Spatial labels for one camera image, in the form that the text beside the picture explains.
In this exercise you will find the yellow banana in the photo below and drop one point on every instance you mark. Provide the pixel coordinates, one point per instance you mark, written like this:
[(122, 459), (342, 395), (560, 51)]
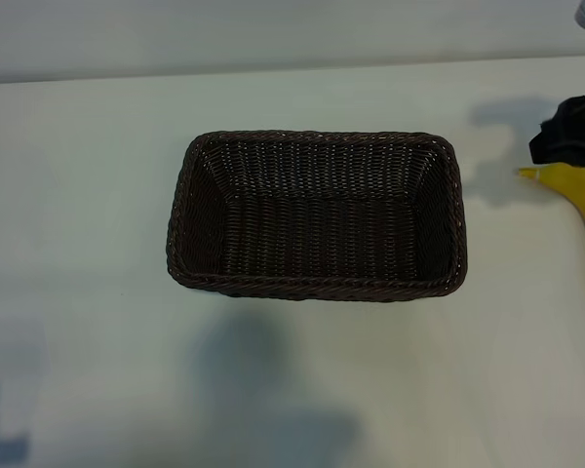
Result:
[(582, 195)]

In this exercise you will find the dark brown wicker basket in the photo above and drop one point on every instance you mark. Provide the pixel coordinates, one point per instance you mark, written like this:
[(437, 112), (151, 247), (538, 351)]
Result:
[(322, 229)]

